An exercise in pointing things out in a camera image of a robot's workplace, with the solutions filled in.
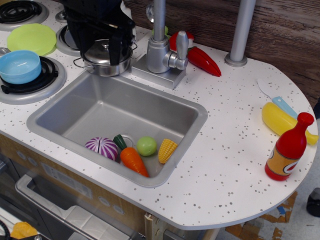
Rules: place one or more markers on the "yellow toy banana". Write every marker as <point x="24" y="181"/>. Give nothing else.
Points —
<point x="276" y="119"/>

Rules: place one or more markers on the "purple toy onion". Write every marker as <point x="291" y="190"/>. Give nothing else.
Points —
<point x="103" y="146"/>

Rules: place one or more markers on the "red ketchup bottle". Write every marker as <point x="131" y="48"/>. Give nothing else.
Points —
<point x="288" y="149"/>

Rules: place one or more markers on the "silver toy faucet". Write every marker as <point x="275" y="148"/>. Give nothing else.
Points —
<point x="161" y="65"/>

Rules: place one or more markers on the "orange toy carrot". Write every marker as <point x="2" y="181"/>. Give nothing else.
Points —
<point x="130" y="157"/>

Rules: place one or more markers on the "back left stove burner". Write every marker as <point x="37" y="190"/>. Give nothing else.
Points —
<point x="17" y="13"/>

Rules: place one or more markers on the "yellow object bottom left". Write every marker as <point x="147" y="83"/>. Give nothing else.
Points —
<point x="23" y="230"/>

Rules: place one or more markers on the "yellow toy corn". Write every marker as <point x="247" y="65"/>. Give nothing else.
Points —
<point x="166" y="149"/>

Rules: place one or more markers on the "blue plastic bowl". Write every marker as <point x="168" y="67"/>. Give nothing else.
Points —
<point x="20" y="67"/>

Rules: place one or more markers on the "red toy chili pepper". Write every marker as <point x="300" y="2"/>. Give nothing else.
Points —
<point x="201" y="59"/>

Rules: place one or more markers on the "front left stove burner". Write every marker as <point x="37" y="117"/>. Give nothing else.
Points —
<point x="51" y="79"/>

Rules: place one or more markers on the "steel pot lid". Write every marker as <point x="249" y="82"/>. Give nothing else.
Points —
<point x="100" y="53"/>

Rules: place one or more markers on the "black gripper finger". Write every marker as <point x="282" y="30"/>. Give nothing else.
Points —
<point x="120" y="39"/>
<point x="84" y="33"/>

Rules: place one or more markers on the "red white toy mushroom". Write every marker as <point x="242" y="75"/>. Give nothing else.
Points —
<point x="173" y="40"/>

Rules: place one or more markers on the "white blue toy knife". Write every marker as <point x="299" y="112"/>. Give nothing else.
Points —
<point x="266" y="88"/>

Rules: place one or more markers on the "white detergent bottle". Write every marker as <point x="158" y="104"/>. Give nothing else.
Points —
<point x="128" y="19"/>

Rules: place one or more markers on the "oven door handle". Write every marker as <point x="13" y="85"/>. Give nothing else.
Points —
<point x="65" y="219"/>

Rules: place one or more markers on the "grey stove knob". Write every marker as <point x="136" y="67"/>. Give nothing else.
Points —
<point x="61" y="17"/>

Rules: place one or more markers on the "green plastic plate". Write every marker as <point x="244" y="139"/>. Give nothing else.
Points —
<point x="35" y="37"/>

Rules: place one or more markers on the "grey toy sink basin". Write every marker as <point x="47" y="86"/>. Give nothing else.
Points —
<point x="95" y="106"/>

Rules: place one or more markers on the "green toy apple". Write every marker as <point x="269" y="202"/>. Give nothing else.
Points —
<point x="146" y="146"/>

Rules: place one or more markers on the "grey vertical pole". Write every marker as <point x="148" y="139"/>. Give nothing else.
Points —
<point x="236" y="57"/>

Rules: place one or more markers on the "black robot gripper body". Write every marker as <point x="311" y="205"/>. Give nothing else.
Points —
<point x="107" y="13"/>

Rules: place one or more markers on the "small steel pot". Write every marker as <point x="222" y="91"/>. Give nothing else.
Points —
<point x="104" y="70"/>

